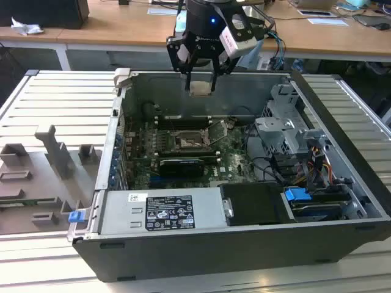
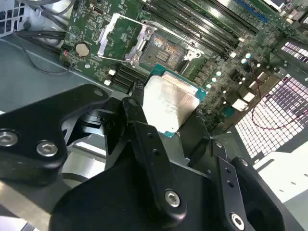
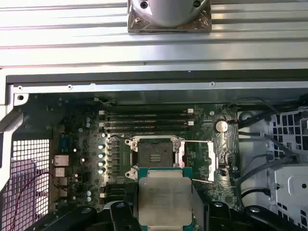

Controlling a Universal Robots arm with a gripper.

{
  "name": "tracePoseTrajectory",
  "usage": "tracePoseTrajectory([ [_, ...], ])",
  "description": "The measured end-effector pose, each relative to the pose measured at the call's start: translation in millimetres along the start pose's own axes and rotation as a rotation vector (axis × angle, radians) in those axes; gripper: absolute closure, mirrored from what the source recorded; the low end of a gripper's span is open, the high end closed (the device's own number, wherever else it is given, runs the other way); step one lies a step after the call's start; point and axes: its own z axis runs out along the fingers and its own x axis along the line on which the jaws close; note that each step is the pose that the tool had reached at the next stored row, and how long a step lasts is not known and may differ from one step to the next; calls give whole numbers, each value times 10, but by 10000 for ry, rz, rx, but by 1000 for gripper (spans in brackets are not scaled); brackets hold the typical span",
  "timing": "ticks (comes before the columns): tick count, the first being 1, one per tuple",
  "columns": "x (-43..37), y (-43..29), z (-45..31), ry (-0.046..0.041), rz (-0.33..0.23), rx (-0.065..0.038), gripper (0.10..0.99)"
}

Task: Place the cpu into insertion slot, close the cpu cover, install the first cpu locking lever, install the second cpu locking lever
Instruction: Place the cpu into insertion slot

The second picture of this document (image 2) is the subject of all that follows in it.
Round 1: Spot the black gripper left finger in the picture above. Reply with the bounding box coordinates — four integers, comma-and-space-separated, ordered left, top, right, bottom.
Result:
0, 81, 188, 227

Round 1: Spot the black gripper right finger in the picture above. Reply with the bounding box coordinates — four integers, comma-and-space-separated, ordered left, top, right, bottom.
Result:
179, 109, 293, 231

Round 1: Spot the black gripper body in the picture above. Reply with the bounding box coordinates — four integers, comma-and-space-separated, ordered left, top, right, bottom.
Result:
49, 165, 228, 231

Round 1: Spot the silver CPU green substrate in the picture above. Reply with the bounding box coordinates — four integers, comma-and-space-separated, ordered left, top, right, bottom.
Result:
141, 63, 208, 140

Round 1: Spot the metal socket cover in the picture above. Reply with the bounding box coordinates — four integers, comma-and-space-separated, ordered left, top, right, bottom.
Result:
97, 12, 155, 67

